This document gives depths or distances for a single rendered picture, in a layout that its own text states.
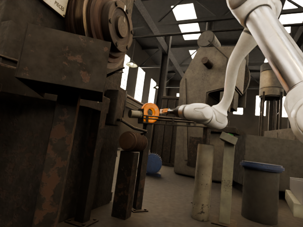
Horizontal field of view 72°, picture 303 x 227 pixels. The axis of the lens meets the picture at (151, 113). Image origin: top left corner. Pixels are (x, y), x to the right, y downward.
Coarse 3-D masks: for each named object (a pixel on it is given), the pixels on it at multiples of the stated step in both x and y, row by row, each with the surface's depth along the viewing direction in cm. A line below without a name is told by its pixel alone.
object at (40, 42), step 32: (32, 32) 51; (64, 32) 53; (32, 64) 50; (64, 64) 52; (96, 64) 54; (64, 96) 63; (96, 96) 66; (64, 128) 62; (64, 160) 61; (32, 224) 57
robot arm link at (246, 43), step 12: (240, 36) 105; (252, 36) 100; (240, 48) 104; (252, 48) 104; (240, 60) 106; (228, 72) 111; (228, 84) 114; (228, 96) 118; (216, 108) 122; (216, 120) 121
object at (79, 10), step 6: (78, 0) 106; (84, 0) 103; (78, 6) 105; (84, 6) 103; (78, 12) 105; (84, 12) 104; (78, 18) 105; (84, 18) 104; (78, 24) 106; (84, 24) 104; (78, 30) 107; (84, 30) 105; (90, 36) 109; (120, 60) 138; (108, 66) 126; (114, 66) 132
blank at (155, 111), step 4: (144, 104) 157; (148, 104) 157; (152, 104) 159; (144, 108) 155; (148, 108) 157; (152, 108) 159; (156, 108) 161; (144, 112) 155; (152, 112) 162; (156, 112) 161; (144, 116) 155; (144, 120) 157; (148, 120) 156; (152, 120) 159
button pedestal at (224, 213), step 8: (224, 136) 144; (232, 136) 142; (232, 144) 147; (224, 152) 148; (232, 152) 146; (224, 160) 147; (232, 160) 145; (224, 168) 146; (232, 168) 144; (224, 176) 145; (232, 176) 144; (224, 184) 144; (224, 192) 144; (224, 200) 143; (224, 208) 142; (216, 216) 154; (224, 216) 141; (216, 224) 138; (224, 224) 138; (232, 224) 140
